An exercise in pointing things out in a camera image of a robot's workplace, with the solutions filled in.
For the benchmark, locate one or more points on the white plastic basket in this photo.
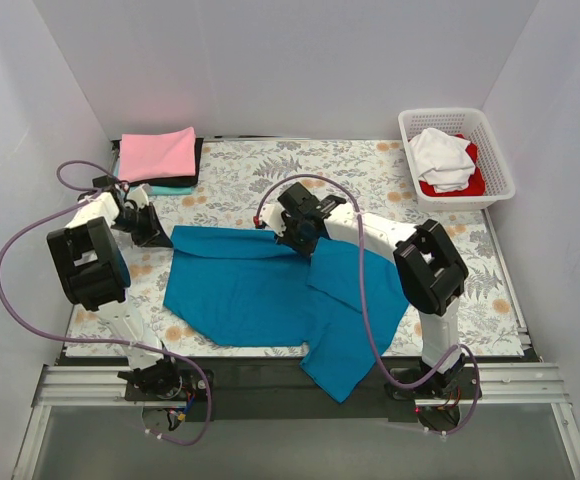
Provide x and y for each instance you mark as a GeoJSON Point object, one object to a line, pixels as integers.
{"type": "Point", "coordinates": [454, 159]}

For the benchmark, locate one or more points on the folded teal t shirt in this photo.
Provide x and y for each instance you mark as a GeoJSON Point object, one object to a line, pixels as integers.
{"type": "Point", "coordinates": [170, 191]}

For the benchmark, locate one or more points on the folded pink t shirt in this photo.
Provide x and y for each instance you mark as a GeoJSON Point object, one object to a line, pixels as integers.
{"type": "Point", "coordinates": [138, 151]}

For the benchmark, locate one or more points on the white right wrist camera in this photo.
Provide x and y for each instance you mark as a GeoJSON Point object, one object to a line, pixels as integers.
{"type": "Point", "coordinates": [270, 216]}

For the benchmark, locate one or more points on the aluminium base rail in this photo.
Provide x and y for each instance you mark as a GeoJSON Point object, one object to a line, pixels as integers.
{"type": "Point", "coordinates": [271, 422]}

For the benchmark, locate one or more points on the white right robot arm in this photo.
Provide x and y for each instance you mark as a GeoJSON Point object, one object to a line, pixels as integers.
{"type": "Point", "coordinates": [431, 271]}

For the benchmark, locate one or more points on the folded black t shirt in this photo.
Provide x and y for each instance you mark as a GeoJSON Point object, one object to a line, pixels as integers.
{"type": "Point", "coordinates": [178, 170]}

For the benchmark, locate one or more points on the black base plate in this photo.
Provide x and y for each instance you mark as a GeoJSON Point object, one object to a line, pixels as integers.
{"type": "Point", "coordinates": [275, 388]}

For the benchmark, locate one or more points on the red t shirt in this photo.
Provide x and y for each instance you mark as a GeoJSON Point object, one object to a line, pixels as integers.
{"type": "Point", "coordinates": [470, 187]}

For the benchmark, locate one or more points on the blue t shirt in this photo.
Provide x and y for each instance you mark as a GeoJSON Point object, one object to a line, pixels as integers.
{"type": "Point", "coordinates": [241, 289]}

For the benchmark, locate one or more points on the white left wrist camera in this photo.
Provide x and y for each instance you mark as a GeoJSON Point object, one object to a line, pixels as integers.
{"type": "Point", "coordinates": [139, 196]}

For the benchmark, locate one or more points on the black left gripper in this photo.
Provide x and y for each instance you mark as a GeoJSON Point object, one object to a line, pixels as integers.
{"type": "Point", "coordinates": [146, 226]}

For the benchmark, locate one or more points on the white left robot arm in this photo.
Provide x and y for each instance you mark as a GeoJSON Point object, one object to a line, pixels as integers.
{"type": "Point", "coordinates": [93, 272]}

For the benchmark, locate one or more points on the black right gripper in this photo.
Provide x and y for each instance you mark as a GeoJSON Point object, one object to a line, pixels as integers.
{"type": "Point", "coordinates": [296, 239]}

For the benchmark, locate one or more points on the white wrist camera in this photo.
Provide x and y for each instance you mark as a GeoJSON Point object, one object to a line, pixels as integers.
{"type": "Point", "coordinates": [139, 196]}
{"type": "Point", "coordinates": [270, 216]}

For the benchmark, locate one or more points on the white t shirt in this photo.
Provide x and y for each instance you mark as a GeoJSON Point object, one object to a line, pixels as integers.
{"type": "Point", "coordinates": [442, 157]}

